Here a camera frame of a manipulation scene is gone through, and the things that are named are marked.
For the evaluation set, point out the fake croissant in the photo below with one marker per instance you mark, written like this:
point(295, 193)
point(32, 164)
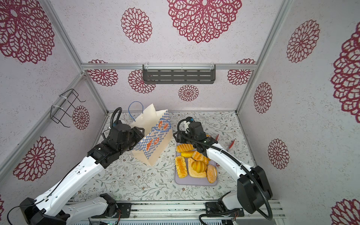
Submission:
point(200, 157)

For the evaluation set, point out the braided fake bread loaf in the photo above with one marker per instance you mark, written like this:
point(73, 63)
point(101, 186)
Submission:
point(184, 147)

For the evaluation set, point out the corn topped fake bread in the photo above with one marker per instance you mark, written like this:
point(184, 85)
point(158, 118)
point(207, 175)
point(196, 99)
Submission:
point(181, 167)

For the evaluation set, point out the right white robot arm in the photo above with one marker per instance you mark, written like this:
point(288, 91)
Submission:
point(253, 189)

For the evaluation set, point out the blue checkered paper bag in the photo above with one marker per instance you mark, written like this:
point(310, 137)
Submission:
point(157, 134)

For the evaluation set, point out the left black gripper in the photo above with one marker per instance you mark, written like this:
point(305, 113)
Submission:
point(138, 134)

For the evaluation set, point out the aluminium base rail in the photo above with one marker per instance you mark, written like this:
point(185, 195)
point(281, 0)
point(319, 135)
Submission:
point(180, 210)

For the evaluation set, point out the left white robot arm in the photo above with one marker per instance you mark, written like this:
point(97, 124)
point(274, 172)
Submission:
point(51, 207)

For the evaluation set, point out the oval sugared fake bread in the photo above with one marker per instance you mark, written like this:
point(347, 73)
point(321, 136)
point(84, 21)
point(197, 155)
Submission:
point(211, 173)

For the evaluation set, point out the black wire wall rack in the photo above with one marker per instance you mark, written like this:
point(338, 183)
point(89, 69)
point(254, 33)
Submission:
point(58, 112)

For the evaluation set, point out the triangular fake toast slice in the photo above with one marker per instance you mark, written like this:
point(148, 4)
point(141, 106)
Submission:
point(192, 172)

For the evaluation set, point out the round pumpkin fake bun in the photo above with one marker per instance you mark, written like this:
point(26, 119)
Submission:
point(199, 166)

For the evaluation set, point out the lavender plastic tray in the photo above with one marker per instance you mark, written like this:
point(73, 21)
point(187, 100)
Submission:
point(193, 181)

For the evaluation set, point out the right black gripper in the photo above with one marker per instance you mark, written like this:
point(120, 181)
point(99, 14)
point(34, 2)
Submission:
point(180, 138)

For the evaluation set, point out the dark grey wall shelf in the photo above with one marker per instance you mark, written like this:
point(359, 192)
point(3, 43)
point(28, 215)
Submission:
point(178, 74)

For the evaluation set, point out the small yellow fake bread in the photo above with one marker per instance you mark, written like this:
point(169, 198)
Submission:
point(187, 154)

